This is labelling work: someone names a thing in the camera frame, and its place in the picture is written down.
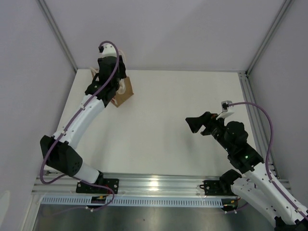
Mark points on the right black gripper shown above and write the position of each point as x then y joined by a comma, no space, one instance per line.
195,123

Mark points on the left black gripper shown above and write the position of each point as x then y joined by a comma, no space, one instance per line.
121,69

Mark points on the amber liquid clear bottle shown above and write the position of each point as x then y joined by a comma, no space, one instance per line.
122,86

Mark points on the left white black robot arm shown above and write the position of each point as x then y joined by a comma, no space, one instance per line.
59,150

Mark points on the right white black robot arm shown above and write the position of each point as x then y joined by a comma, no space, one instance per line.
250,179

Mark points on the brown canvas tote bag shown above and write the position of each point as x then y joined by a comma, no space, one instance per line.
119,98

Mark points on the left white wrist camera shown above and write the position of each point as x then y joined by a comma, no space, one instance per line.
107,50

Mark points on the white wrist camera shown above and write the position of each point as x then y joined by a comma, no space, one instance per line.
107,50
227,110

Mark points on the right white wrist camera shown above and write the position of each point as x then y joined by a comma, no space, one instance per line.
227,110

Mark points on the right side aluminium rail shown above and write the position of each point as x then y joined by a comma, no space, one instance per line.
258,120

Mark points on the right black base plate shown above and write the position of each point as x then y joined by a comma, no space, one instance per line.
216,188

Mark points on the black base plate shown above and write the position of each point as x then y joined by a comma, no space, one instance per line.
112,184
216,188

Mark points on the left aluminium frame post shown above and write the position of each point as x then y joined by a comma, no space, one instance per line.
46,12

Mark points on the aluminium frame post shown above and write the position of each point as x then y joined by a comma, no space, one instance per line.
46,12
272,30

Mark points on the aluminium mounting rail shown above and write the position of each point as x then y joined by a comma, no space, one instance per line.
136,185

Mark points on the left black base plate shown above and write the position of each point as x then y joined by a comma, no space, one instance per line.
112,184

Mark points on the white slotted cable duct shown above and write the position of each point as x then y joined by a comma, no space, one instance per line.
132,201

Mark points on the right aluminium frame post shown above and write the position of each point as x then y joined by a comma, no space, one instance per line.
272,30

